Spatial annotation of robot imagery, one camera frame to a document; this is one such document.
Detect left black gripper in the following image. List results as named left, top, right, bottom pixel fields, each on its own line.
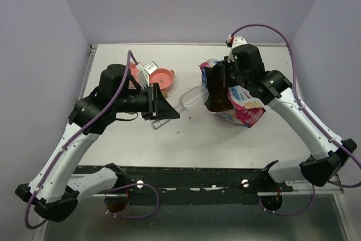
left=113, top=82, right=181, bottom=121

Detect clear plastic scoop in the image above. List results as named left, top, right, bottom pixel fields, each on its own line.
left=151, top=85, right=209, bottom=130

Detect pink pet food bag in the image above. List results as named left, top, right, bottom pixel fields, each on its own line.
left=199, top=59, right=266, bottom=128

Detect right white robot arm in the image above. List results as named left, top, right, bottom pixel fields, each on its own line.
left=221, top=43, right=357, bottom=191

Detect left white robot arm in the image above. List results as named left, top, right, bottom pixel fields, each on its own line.
left=15, top=64, right=180, bottom=222

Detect wooden bowl stand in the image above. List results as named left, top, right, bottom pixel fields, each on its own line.
left=160, top=68, right=175, bottom=98

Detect pink bowl right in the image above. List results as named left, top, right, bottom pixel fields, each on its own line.
left=149, top=68, right=174, bottom=91

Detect pink bowl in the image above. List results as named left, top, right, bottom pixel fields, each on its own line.
left=129, top=62, right=143, bottom=84
left=149, top=68, right=174, bottom=91

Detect pink bowl left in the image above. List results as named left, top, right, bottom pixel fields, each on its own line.
left=129, top=62, right=143, bottom=84

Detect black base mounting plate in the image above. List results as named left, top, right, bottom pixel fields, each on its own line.
left=58, top=164, right=294, bottom=207

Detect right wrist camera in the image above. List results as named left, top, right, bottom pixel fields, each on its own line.
left=226, top=35, right=248, bottom=63

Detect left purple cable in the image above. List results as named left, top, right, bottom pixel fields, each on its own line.
left=25, top=50, right=160, bottom=229

